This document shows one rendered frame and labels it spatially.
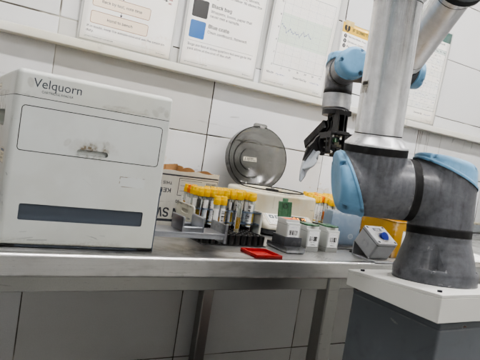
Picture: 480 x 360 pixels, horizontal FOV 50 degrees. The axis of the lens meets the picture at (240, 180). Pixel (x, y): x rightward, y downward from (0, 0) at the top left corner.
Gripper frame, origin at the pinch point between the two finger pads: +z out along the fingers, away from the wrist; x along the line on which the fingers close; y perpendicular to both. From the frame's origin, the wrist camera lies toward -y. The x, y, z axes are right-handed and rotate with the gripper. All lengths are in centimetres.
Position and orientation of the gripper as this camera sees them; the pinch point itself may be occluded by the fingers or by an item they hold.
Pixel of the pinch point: (323, 185)
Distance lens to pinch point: 139.8
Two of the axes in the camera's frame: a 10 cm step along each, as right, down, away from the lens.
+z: -1.1, 9.9, -0.2
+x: 9.3, 1.1, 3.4
